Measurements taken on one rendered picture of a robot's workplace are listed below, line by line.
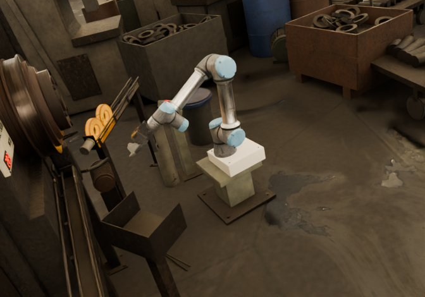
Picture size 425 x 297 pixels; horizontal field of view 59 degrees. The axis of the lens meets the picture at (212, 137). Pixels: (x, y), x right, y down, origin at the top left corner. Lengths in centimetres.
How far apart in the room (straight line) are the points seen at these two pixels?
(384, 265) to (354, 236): 23
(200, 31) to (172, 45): 37
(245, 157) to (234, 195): 31
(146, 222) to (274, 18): 362
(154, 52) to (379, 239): 269
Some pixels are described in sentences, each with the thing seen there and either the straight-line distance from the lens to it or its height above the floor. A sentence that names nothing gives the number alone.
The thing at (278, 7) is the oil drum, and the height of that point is 60.
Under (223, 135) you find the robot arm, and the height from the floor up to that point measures 58.
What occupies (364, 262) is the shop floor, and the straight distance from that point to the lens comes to 219.
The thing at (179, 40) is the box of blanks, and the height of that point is 66.
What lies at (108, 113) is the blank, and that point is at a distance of 257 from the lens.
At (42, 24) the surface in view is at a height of 109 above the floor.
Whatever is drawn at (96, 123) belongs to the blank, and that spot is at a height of 74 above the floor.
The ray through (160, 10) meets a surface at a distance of 593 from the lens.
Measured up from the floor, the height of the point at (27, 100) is 121.
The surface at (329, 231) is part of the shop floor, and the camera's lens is 233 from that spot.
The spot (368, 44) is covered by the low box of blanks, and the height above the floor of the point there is 50.
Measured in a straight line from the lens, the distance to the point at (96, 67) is 454.
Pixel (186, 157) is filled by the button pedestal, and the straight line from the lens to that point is 287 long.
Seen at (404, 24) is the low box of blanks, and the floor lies 53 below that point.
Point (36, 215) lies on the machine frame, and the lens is 156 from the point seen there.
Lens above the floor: 167
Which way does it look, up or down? 30 degrees down
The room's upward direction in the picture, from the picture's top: 14 degrees counter-clockwise
